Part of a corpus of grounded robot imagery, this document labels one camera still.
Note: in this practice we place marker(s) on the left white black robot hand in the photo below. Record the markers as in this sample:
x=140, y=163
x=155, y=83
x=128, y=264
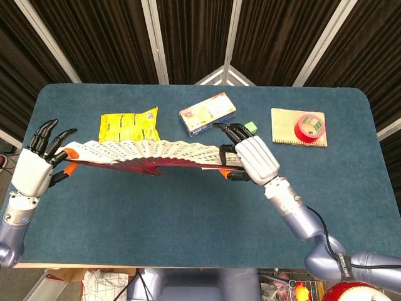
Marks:
x=31, y=172

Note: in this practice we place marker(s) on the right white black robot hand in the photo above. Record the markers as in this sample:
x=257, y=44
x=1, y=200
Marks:
x=257, y=160

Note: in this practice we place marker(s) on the red ribbed paper folding fan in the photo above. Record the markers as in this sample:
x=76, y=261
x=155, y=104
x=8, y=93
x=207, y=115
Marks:
x=141, y=150

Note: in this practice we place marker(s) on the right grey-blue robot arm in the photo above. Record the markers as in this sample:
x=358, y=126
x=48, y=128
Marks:
x=297, y=219

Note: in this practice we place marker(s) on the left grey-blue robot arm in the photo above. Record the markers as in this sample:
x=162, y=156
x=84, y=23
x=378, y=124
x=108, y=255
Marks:
x=12, y=232

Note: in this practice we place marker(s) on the green cube block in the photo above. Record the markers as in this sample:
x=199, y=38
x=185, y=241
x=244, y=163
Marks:
x=252, y=126

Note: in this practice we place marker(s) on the cream spiral notebook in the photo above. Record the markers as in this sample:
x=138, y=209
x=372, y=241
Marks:
x=282, y=125

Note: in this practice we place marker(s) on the red tape roll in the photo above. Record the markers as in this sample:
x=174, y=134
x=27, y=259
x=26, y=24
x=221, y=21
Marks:
x=300, y=133

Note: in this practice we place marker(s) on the blue white carton box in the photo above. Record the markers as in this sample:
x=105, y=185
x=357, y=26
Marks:
x=206, y=109

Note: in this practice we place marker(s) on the yellow snack bag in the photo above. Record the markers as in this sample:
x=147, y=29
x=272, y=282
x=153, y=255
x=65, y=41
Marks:
x=125, y=125

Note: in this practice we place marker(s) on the brown cardboard box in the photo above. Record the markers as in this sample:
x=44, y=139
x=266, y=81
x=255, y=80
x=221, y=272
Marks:
x=65, y=275

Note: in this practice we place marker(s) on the blue velvet table cloth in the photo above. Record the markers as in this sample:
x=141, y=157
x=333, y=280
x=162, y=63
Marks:
x=156, y=219

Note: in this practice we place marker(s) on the white checked cloth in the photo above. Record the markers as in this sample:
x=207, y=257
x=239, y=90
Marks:
x=103, y=285

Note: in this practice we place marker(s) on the yellow toy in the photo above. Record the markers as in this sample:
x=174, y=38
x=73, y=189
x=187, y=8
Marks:
x=300, y=290

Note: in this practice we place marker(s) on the grey-blue robot torso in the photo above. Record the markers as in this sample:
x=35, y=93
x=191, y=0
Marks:
x=194, y=282

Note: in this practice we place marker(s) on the dark brown pleated curtain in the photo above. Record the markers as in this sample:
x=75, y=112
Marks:
x=194, y=31

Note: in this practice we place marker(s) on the red white round object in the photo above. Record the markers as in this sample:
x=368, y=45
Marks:
x=344, y=291

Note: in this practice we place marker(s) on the white screen base rail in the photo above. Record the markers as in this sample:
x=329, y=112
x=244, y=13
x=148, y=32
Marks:
x=390, y=130
x=9, y=138
x=213, y=76

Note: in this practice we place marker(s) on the white screen frame post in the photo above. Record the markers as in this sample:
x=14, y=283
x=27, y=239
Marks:
x=153, y=37
x=232, y=31
x=47, y=37
x=322, y=37

